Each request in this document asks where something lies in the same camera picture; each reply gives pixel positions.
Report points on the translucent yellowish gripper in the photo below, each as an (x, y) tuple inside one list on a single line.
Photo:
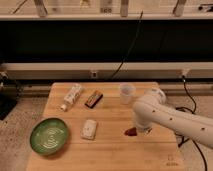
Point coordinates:
[(146, 129)]

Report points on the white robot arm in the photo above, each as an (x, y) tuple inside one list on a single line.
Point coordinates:
[(150, 107)]

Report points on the translucent ceramic cup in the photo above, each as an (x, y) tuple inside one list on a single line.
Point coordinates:
[(126, 91)]

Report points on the green ceramic plate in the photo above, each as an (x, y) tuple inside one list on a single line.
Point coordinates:
[(49, 136)]

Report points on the brown candy bar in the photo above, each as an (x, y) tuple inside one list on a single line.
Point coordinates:
[(93, 99)]

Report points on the black object at left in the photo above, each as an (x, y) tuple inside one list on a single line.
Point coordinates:
[(7, 103)]

